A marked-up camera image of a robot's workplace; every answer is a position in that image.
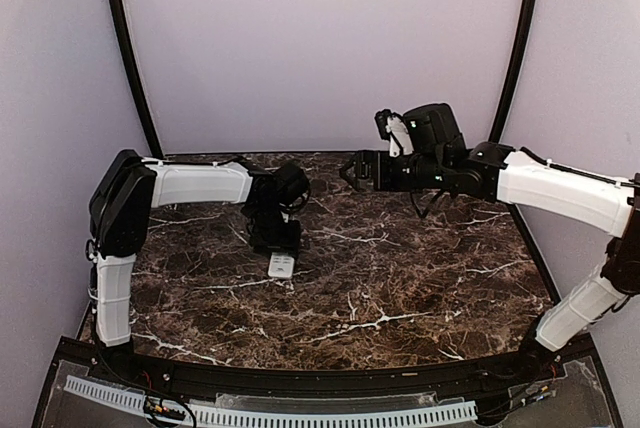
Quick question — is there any black frame post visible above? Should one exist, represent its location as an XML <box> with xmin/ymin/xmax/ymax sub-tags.
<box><xmin>489</xmin><ymin>0</ymin><xmax>536</xmax><ymax>142</ymax></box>
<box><xmin>108</xmin><ymin>0</ymin><xmax>164</xmax><ymax>158</ymax></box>

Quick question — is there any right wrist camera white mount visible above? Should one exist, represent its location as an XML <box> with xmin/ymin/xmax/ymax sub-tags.
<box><xmin>374</xmin><ymin>109</ymin><xmax>414</xmax><ymax>158</ymax></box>

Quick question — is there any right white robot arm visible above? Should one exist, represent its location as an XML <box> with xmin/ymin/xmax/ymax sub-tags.
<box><xmin>339</xmin><ymin>103</ymin><xmax>639</xmax><ymax>382</ymax></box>

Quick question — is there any black front rail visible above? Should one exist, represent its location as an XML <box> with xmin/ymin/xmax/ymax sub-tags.
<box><xmin>96</xmin><ymin>335</ymin><xmax>587</xmax><ymax>399</ymax></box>

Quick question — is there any white remote control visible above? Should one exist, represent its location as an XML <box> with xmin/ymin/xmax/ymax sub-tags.
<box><xmin>267</xmin><ymin>252</ymin><xmax>296</xmax><ymax>279</ymax></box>

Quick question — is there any left black frame post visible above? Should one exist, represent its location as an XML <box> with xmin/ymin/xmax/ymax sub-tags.
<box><xmin>108</xmin><ymin>0</ymin><xmax>164</xmax><ymax>158</ymax></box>

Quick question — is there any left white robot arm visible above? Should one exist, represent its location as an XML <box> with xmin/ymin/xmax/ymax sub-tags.
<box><xmin>86</xmin><ymin>150</ymin><xmax>310</xmax><ymax>384</ymax></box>

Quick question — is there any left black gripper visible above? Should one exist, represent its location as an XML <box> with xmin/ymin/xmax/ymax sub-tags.
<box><xmin>249</xmin><ymin>204</ymin><xmax>302</xmax><ymax>259</ymax></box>

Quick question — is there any white slotted cable duct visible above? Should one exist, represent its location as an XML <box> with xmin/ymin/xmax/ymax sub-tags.
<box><xmin>64</xmin><ymin>375</ymin><xmax>477</xmax><ymax>427</ymax></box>

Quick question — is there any small circuit board with wires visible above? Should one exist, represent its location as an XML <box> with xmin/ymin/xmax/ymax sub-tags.
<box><xmin>143</xmin><ymin>397</ymin><xmax>185</xmax><ymax>421</ymax></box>

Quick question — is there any right black frame post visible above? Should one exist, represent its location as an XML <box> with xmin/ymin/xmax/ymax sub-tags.
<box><xmin>489</xmin><ymin>0</ymin><xmax>536</xmax><ymax>142</ymax></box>

